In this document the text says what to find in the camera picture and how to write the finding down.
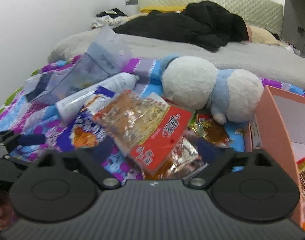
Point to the clear plastic bag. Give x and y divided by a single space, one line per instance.
92 60

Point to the yellow pillow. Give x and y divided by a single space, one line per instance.
157 8

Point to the grey duvet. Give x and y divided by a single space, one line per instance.
255 57

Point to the grey wall plate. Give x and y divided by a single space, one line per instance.
131 1

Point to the grey wall cabinet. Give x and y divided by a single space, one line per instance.
297 5

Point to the pink cardboard box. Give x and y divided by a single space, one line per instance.
280 120

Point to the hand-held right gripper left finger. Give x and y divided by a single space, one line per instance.
106 150

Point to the red brown snack packet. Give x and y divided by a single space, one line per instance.
212 130

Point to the cream quilted headboard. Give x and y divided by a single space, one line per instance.
255 7

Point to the white spray can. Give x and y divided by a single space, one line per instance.
92 95

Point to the white and blue plush toy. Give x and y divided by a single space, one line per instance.
192 80

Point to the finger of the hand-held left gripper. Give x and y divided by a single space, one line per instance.
32 140

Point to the beige pillow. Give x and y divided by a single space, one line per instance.
262 35

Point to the pile of clothes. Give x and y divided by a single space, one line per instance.
105 18

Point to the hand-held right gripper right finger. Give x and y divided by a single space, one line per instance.
206 152

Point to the shiny orange-red foil packet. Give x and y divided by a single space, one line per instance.
190 155

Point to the person's left hand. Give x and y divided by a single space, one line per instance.
1 212

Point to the cluster of small bottles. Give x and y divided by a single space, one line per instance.
292 45

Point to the black coat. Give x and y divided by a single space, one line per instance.
187 27

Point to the colourful printed bed sheet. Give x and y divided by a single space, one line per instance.
30 122

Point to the clear snack packet red label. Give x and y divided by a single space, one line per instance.
142 125

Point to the blue purple chip packet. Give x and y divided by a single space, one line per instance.
88 130

